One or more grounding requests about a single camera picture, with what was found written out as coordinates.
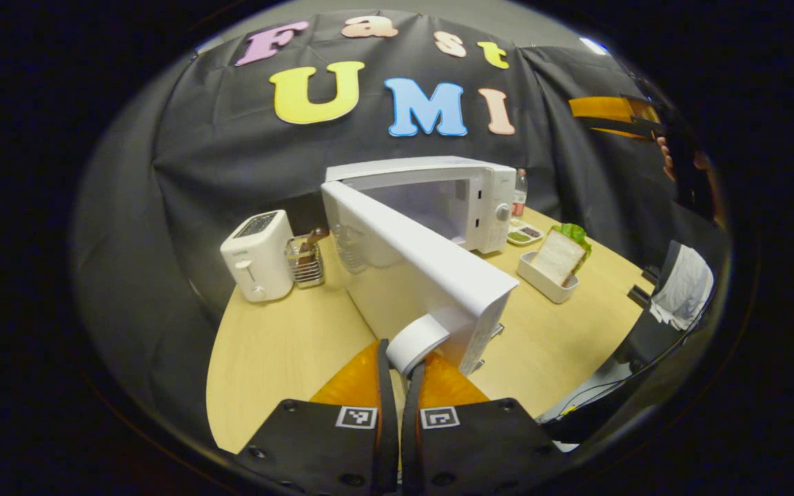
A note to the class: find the white microwave oven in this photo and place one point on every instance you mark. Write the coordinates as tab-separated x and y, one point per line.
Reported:
424	275

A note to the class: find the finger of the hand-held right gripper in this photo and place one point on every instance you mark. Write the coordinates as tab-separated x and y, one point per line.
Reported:
628	131
600	108

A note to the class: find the sandwich with lettuce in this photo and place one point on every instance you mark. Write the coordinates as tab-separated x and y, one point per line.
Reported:
557	256

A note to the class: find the black chair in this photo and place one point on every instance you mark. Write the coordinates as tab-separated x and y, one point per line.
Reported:
645	331

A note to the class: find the black backdrop cloth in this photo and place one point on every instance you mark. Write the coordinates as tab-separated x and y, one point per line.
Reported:
231	151

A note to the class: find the white rectangular tray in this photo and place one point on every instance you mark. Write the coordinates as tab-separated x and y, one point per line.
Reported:
542	284

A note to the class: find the white cloth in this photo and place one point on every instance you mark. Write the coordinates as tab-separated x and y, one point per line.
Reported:
683	286

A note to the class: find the brown utensil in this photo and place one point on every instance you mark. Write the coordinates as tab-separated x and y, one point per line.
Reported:
314	241

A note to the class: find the ceiling light panel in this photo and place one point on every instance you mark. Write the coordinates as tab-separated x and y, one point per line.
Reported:
593	45

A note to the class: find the clear bottle with red label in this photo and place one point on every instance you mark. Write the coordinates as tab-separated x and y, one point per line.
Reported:
520	200

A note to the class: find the white toaster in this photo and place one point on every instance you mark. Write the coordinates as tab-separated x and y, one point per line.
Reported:
259	258

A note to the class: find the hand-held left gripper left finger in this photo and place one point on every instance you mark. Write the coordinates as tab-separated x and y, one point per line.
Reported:
387	427

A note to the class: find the white divided dish with beans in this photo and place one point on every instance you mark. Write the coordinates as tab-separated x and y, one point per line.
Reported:
522	235

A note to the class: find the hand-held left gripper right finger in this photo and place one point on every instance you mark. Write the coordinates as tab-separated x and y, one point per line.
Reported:
412	441

